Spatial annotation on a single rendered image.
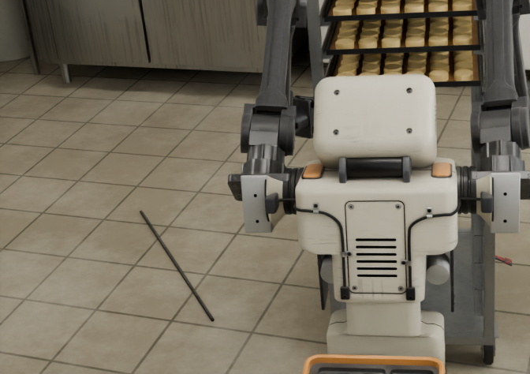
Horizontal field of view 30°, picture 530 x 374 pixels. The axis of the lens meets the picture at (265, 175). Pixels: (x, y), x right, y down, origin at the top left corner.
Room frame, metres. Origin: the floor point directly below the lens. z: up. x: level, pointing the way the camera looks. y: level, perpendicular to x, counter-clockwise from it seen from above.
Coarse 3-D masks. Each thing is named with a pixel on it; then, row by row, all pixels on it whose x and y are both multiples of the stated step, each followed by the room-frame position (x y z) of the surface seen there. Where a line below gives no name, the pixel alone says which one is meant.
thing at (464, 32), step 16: (336, 32) 2.64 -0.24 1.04; (352, 32) 2.57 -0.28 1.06; (368, 32) 2.56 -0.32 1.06; (384, 32) 2.54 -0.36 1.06; (400, 32) 2.53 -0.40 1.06; (416, 32) 2.52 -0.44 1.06; (432, 32) 2.50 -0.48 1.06; (448, 32) 2.55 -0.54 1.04; (464, 32) 2.48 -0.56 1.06; (336, 48) 2.50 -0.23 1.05; (352, 48) 2.49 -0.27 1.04
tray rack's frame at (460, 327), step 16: (464, 240) 2.92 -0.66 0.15; (448, 256) 2.83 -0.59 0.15; (464, 256) 2.82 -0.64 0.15; (464, 272) 2.72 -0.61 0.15; (432, 288) 2.65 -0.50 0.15; (448, 288) 2.64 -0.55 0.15; (464, 288) 2.63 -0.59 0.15; (432, 304) 2.57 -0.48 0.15; (448, 304) 2.56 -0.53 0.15; (464, 304) 2.55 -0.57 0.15; (448, 320) 2.47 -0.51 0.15; (464, 320) 2.46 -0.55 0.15; (480, 320) 2.45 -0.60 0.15; (448, 336) 2.39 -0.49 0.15; (464, 336) 2.38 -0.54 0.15; (480, 336) 2.37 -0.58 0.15; (496, 336) 2.41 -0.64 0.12
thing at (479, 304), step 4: (472, 252) 2.71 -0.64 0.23; (472, 256) 2.69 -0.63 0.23; (472, 260) 2.66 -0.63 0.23; (472, 264) 2.64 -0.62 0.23; (472, 268) 2.62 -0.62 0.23; (476, 292) 2.49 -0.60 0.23; (480, 292) 2.49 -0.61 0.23; (476, 296) 2.47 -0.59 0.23; (480, 296) 2.46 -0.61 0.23; (476, 300) 2.45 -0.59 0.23; (480, 300) 2.44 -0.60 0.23; (476, 304) 2.43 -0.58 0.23; (480, 304) 2.42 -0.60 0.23; (476, 308) 2.41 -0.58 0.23; (480, 308) 2.40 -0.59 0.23; (476, 312) 2.38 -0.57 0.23; (480, 312) 2.38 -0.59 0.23
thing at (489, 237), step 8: (488, 232) 2.37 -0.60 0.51; (488, 240) 2.37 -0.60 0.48; (488, 248) 2.37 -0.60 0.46; (488, 256) 2.37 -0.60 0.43; (488, 264) 2.37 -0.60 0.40; (488, 272) 2.37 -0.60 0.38; (488, 280) 2.37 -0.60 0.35; (488, 288) 2.37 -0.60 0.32; (488, 296) 2.37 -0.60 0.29; (488, 304) 2.37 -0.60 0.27; (488, 312) 2.37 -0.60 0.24; (488, 320) 2.37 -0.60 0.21; (488, 328) 2.37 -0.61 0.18; (488, 336) 2.37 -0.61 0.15; (488, 344) 2.37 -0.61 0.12
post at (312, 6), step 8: (312, 0) 2.46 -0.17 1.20; (312, 8) 2.46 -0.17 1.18; (312, 16) 2.46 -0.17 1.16; (312, 24) 2.46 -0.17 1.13; (312, 32) 2.46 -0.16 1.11; (320, 32) 2.48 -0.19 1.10; (312, 40) 2.46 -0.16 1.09; (320, 40) 2.47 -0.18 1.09; (312, 48) 2.46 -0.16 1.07; (320, 48) 2.46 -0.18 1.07; (312, 56) 2.46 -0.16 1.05; (320, 56) 2.46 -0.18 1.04; (312, 64) 2.46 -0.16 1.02; (320, 64) 2.46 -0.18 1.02; (312, 72) 2.46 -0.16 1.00; (320, 72) 2.46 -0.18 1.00; (312, 80) 2.46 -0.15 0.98; (320, 80) 2.46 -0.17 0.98; (336, 304) 2.46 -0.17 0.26
